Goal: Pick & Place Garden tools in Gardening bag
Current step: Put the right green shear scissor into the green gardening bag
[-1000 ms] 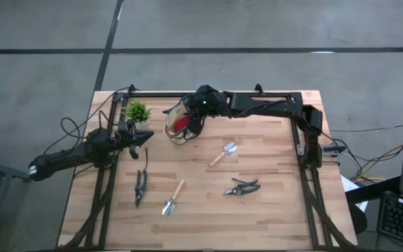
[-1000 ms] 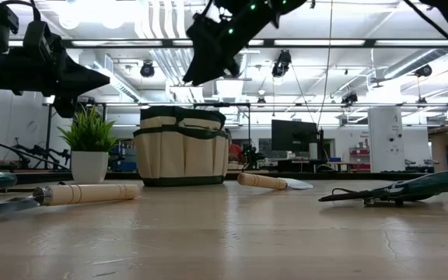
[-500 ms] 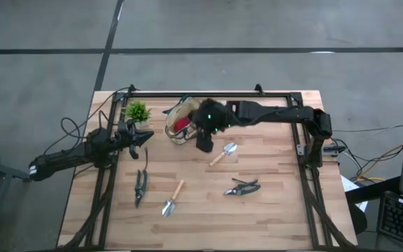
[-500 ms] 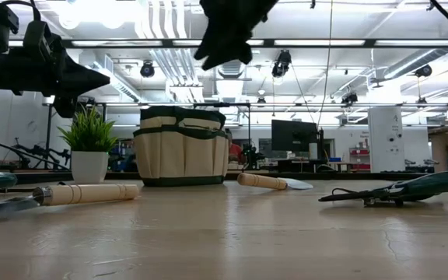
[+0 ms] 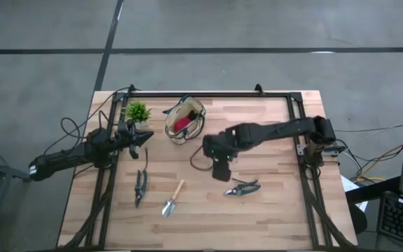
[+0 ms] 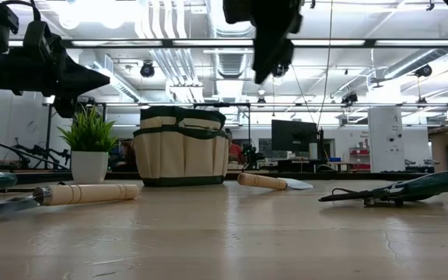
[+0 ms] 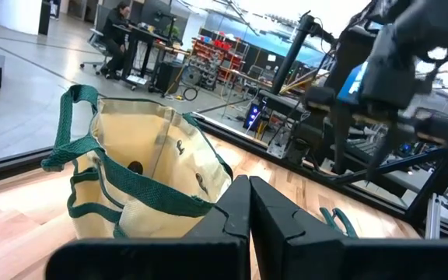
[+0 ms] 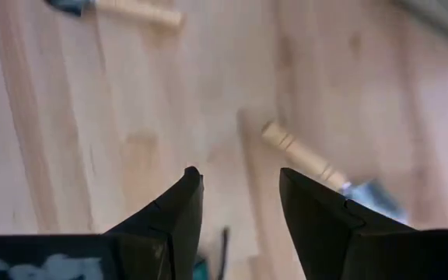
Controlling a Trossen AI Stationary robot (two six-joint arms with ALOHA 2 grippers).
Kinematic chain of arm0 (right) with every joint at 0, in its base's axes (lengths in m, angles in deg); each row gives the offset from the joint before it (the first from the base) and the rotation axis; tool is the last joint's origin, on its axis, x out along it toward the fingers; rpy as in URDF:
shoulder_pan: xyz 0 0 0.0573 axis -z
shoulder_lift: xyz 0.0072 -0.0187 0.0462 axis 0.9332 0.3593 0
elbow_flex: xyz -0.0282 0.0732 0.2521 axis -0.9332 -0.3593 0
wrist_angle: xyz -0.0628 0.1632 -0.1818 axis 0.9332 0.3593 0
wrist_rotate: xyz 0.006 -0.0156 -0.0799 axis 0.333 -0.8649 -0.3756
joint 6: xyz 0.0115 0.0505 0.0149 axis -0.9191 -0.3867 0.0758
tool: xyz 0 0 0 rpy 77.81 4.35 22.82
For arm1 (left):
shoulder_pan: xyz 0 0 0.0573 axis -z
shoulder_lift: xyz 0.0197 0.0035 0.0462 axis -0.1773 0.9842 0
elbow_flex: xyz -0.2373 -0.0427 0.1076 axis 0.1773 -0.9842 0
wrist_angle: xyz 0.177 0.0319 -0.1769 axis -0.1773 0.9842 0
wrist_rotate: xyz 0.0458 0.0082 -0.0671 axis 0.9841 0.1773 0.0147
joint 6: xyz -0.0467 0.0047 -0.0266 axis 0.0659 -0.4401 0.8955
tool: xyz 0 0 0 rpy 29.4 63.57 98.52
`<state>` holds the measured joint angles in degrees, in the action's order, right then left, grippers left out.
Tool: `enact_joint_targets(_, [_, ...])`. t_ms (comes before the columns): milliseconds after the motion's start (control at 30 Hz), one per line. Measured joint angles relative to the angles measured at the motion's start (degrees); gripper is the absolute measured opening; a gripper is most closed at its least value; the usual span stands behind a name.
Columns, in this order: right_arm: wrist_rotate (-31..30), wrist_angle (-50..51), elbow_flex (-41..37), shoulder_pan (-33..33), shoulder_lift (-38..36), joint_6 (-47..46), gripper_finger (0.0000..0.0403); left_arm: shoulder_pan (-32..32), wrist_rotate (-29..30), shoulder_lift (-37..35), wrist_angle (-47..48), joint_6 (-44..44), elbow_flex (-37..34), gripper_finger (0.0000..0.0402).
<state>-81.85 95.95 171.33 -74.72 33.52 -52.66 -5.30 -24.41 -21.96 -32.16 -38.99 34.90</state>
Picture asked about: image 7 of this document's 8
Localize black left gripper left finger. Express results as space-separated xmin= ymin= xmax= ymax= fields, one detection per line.
xmin=45 ymin=174 xmax=252 ymax=280

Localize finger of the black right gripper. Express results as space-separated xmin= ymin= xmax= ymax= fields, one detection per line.
xmin=304 ymin=86 xmax=355 ymax=177
xmin=366 ymin=108 xmax=448 ymax=184

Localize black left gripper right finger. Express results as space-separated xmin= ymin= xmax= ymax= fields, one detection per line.
xmin=250 ymin=175 xmax=448 ymax=280

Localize beige garden bag green handles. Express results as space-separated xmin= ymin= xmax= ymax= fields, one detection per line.
xmin=40 ymin=84 xmax=235 ymax=240

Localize black angled pole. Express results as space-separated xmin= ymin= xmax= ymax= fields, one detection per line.
xmin=271 ymin=12 xmax=337 ymax=96

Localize computer tower blue lights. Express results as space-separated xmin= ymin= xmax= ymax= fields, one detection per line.
xmin=242 ymin=102 xmax=264 ymax=132

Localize shelf with red bins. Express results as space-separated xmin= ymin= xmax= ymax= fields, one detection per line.
xmin=187 ymin=36 xmax=245 ymax=93

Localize black desk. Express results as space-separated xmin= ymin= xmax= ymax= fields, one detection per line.
xmin=111 ymin=22 xmax=191 ymax=93

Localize person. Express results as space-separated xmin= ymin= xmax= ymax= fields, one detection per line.
xmin=99 ymin=1 xmax=134 ymax=80

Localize grey office chair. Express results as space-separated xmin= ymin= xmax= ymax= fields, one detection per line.
xmin=79 ymin=4 xmax=113 ymax=75

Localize white round pillar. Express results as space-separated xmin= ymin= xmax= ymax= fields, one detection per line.
xmin=0 ymin=0 xmax=44 ymax=36

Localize green handled pruning shears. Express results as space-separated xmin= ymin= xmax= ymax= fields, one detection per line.
xmin=319 ymin=207 xmax=359 ymax=239

